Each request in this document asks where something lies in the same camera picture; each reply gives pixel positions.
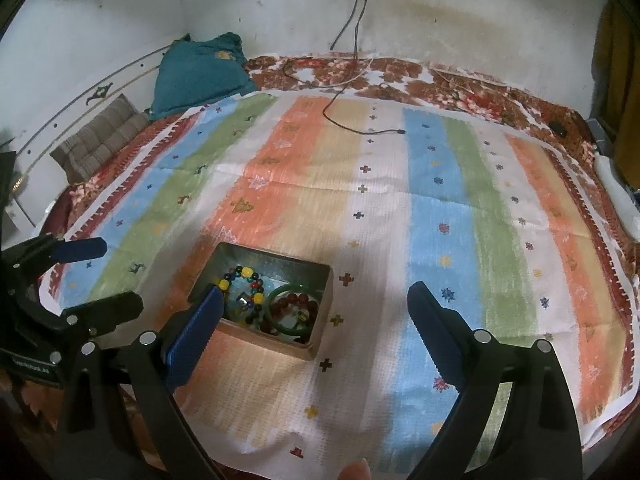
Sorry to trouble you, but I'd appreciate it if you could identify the multicolour bead bracelet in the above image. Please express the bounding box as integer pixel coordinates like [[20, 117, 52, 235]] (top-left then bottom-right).
[[211, 264, 266, 326]]

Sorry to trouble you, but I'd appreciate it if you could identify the dark red bead bracelet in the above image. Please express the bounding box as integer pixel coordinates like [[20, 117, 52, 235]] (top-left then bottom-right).
[[259, 292, 321, 336]]

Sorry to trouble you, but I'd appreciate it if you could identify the green jade bangle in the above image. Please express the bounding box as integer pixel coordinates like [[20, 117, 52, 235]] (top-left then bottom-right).
[[264, 284, 319, 337]]

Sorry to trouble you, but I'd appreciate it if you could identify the silver metal tin box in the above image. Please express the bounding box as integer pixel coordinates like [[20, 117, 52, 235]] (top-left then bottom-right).
[[188, 243, 334, 361]]

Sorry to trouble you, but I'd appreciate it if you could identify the teal pillow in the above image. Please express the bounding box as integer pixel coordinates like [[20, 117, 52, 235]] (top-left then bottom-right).
[[150, 32, 257, 120]]

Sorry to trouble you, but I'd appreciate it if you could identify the white rolled cloth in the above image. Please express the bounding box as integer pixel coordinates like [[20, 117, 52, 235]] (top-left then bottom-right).
[[594, 154, 640, 242]]

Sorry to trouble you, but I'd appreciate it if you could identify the striped colourful blanket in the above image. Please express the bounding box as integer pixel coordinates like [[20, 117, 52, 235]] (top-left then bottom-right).
[[40, 92, 639, 479]]

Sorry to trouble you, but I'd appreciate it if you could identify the mustard yellow hanging cloth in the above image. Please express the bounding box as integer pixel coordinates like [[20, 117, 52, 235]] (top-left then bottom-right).
[[591, 0, 639, 188]]

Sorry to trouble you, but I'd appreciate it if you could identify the floral red bedsheet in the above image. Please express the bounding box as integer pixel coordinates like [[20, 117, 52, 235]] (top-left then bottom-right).
[[40, 58, 639, 276]]

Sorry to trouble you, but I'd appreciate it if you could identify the black charging cable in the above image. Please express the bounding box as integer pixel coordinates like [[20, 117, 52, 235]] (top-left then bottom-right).
[[322, 0, 407, 137]]

